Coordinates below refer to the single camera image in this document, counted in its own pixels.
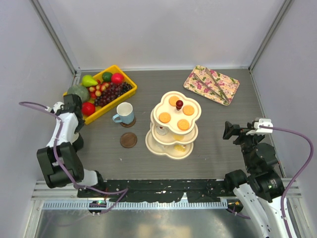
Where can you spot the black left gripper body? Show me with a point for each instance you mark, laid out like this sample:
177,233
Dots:
80,125

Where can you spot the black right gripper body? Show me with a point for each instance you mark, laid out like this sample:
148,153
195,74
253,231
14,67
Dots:
247,142

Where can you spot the metal serving tongs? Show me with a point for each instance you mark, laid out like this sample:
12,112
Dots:
213,86

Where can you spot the orange biscuit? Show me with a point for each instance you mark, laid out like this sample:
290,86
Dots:
183,125
173,100
164,117
188,110

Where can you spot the floral serving tray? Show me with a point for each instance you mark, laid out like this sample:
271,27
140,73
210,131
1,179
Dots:
228,84

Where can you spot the yellow swiss roll cake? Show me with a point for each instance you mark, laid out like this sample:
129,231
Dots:
180,148

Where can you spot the blue white mug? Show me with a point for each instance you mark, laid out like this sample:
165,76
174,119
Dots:
124,113

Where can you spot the yellow dome cake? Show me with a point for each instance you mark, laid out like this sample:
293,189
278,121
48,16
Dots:
178,137

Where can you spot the cream three-tier cake stand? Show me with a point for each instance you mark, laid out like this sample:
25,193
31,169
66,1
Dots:
164,145

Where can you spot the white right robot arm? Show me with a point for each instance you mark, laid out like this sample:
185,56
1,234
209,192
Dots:
259,188

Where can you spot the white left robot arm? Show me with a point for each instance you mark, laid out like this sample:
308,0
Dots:
59,161

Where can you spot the green melon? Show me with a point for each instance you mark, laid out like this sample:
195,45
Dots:
80,91

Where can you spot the red apple front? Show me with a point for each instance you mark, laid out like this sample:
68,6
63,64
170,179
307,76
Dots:
88,108

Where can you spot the red apple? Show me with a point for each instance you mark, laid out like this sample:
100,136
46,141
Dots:
117,78
88,108

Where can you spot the red yellow cherries cluster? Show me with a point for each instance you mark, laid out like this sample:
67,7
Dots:
96,91

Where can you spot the green pear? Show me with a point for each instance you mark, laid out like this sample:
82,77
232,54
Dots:
88,81

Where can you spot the purple grape bunch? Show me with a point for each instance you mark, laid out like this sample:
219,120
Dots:
111,93

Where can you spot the green lime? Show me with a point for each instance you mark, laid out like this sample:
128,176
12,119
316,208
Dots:
106,76

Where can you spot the red apple back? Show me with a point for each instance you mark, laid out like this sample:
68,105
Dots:
117,78

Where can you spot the yellow plastic fruit bin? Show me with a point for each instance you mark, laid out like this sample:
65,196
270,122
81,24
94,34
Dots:
102,110

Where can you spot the brown round coaster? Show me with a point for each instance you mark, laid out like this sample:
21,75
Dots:
128,140
128,125

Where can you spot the grey white cream cake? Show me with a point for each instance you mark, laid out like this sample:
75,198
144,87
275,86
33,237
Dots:
161,130

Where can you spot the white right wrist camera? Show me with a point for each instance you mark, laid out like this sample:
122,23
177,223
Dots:
261,126

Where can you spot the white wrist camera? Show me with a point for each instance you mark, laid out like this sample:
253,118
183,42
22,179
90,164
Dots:
55,107
261,126

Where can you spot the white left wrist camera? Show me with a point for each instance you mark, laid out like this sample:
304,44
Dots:
55,107

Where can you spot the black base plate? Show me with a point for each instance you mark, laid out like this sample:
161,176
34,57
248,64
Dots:
169,190

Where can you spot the white cable duct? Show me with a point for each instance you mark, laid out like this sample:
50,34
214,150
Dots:
88,205

